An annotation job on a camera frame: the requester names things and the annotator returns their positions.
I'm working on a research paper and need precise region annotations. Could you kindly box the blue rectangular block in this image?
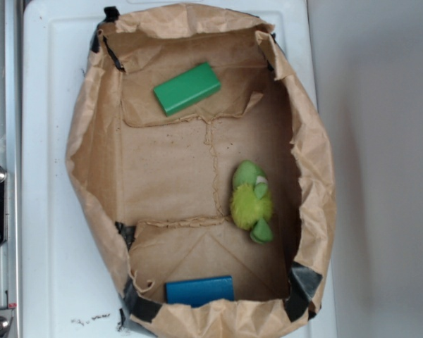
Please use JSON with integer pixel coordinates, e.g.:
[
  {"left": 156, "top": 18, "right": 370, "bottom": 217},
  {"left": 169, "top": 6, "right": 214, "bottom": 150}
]
[{"left": 165, "top": 275, "right": 235, "bottom": 308}]

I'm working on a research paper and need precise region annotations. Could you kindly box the green rectangular block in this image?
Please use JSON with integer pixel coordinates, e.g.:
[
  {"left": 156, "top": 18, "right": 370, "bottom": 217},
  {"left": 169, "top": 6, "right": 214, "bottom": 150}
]
[{"left": 153, "top": 63, "right": 221, "bottom": 117}]

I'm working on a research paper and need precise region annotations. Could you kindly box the green plush toy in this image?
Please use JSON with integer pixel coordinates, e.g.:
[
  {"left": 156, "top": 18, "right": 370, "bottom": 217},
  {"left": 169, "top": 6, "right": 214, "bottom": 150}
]
[{"left": 230, "top": 160, "right": 274, "bottom": 244}]

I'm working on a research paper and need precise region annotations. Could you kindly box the brown paper bag tray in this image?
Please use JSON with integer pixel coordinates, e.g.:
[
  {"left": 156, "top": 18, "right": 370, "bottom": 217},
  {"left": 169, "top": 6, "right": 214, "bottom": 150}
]
[{"left": 66, "top": 3, "right": 336, "bottom": 337}]

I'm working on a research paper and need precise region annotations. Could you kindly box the aluminium frame rail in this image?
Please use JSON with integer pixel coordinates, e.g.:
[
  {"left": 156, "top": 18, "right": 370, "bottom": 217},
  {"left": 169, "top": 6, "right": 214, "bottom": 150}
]
[{"left": 0, "top": 1, "right": 23, "bottom": 337}]

